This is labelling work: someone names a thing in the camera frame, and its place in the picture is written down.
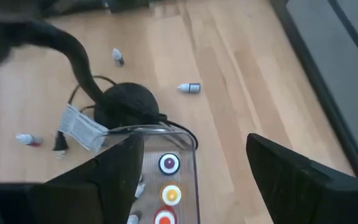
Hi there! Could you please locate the black gooseneck desk lamp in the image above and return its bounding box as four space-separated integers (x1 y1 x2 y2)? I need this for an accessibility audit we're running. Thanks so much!
0 12 167 130

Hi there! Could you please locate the large red food coloring bottle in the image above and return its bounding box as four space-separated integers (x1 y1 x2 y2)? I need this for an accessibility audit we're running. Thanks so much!
153 205 178 224

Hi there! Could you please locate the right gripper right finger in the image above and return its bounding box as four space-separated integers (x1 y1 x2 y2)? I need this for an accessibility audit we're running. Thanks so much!
246 133 358 224

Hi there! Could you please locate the small food coloring bottle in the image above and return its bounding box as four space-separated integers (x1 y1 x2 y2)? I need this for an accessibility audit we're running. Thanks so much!
112 47 126 67

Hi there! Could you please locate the black aluminium table frame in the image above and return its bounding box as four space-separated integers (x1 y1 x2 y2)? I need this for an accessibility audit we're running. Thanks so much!
270 0 358 184

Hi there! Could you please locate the white printed cord warning tag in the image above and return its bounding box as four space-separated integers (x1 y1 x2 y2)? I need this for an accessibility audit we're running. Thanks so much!
57 104 110 153

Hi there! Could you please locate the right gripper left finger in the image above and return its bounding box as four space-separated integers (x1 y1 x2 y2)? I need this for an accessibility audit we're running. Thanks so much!
0 133 145 224

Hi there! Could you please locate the large yellow food coloring bottle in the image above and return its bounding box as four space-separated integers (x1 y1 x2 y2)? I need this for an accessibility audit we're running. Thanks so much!
161 184 183 207

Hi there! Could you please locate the large purple food coloring bottle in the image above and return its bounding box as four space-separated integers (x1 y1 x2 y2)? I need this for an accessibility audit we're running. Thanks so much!
158 152 181 176

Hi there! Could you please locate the clear plastic container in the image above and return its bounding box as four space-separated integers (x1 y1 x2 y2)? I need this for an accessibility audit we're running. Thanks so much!
98 124 201 224

